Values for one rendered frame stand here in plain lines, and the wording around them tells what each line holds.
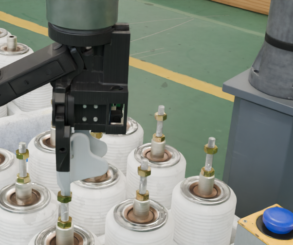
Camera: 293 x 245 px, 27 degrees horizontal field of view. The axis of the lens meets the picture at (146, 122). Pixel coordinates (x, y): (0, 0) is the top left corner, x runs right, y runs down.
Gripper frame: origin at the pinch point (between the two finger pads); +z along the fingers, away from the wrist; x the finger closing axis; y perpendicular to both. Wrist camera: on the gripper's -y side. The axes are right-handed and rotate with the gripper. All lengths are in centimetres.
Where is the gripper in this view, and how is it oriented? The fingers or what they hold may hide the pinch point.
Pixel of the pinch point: (61, 182)
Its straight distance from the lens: 74.4
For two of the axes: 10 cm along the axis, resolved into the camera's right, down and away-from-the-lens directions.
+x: -0.8, -4.6, 8.8
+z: -0.6, 8.9, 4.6
